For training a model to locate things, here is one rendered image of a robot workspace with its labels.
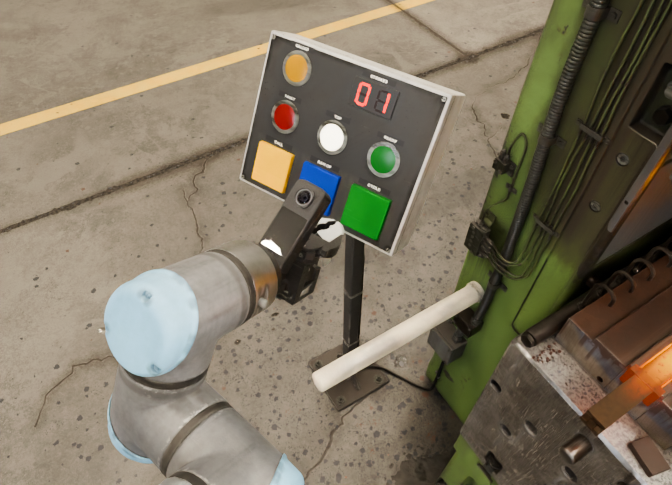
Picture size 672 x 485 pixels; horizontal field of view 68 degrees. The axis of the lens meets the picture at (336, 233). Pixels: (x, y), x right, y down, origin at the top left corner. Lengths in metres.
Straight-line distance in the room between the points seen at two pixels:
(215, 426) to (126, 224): 1.86
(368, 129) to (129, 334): 0.50
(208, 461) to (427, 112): 0.56
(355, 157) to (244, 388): 1.13
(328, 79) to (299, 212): 0.32
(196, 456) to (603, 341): 0.57
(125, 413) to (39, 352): 1.54
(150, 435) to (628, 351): 0.63
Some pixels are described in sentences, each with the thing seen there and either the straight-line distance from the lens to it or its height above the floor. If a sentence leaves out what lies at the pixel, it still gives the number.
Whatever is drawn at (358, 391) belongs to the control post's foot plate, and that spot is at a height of 0.01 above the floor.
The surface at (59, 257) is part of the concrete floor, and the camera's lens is 2.34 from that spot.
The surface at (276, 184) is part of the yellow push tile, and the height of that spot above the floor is 0.99.
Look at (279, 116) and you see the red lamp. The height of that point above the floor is 1.09.
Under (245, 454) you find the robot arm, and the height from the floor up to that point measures 1.15.
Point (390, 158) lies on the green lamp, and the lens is 0.81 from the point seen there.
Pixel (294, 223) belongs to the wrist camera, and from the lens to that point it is 0.61.
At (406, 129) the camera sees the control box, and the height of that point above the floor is 1.14.
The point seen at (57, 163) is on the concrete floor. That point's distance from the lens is 2.77.
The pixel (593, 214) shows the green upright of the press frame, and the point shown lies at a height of 1.03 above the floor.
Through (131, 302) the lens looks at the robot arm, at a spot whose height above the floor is 1.25.
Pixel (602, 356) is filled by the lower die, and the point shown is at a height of 0.97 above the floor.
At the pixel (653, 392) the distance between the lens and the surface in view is 0.79.
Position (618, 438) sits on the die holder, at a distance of 0.85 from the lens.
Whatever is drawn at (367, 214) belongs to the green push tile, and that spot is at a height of 1.01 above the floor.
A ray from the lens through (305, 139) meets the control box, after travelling 0.89.
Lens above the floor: 1.64
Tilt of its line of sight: 50 degrees down
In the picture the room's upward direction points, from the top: straight up
